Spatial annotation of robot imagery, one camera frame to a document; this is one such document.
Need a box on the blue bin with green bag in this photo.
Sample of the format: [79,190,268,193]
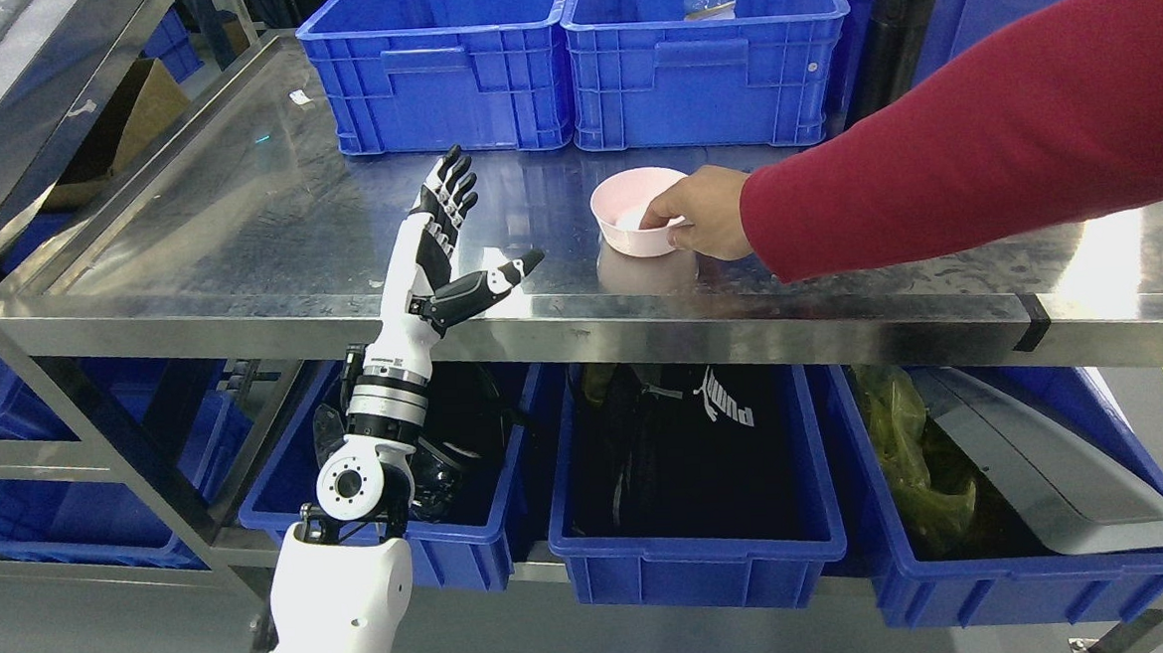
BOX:
[804,365,1163,630]

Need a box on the black puma backpack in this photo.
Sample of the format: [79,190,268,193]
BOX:
[572,362,801,541]

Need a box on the cardboard box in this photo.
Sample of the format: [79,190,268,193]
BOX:
[42,58,191,213]

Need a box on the pink ikea bowl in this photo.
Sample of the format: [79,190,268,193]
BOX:
[588,165,686,258]

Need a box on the blue crate top right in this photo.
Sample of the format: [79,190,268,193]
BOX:
[825,0,1062,118]

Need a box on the grey flat device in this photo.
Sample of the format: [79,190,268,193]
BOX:
[908,367,1163,556]

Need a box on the blue crate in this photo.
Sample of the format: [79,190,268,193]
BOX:
[825,0,1062,118]
[297,0,575,156]
[561,0,849,151]

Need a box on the stainless steel table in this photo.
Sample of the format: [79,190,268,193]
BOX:
[0,0,1163,653]

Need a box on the blue crate top left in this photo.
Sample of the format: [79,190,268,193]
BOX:
[297,0,575,156]

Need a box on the red sleeved forearm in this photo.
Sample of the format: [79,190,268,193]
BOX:
[740,0,1163,281]

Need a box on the person's bare hand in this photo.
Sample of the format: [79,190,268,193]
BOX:
[638,165,752,261]

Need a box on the blue bin with backpack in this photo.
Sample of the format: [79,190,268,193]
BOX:
[548,364,847,609]

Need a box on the green plastic bag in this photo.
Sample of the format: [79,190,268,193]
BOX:
[850,365,978,560]

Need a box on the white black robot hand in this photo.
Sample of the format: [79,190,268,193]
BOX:
[363,144,545,382]

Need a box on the blue crate top middle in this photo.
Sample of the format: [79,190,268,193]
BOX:
[561,0,849,151]

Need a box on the black helmet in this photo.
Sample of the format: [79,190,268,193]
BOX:
[311,359,523,528]

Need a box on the stainless steel shelf rack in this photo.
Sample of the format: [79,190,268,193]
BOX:
[0,0,270,594]

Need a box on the blue bin with helmet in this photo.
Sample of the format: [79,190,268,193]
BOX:
[237,361,565,591]

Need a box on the black thermos flask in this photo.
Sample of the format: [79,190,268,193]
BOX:
[844,0,936,129]

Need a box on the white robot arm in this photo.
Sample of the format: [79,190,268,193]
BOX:
[270,343,431,653]

